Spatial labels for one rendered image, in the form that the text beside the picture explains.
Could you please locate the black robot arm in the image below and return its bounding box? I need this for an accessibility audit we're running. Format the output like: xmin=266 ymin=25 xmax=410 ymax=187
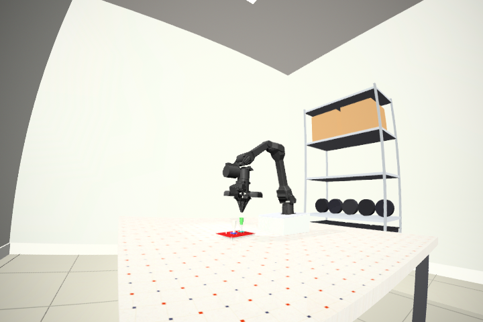
xmin=223 ymin=140 xmax=297 ymax=215

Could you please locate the red circuit board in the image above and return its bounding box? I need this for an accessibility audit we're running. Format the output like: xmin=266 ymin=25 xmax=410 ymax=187
xmin=216 ymin=217 xmax=255 ymax=241

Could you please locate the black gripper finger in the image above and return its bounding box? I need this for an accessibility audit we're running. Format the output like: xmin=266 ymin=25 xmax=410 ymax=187
xmin=234 ymin=198 xmax=242 ymax=212
xmin=240 ymin=198 xmax=252 ymax=213

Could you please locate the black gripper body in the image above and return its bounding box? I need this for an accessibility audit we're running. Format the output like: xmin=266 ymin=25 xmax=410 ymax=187
xmin=223 ymin=179 xmax=263 ymax=199

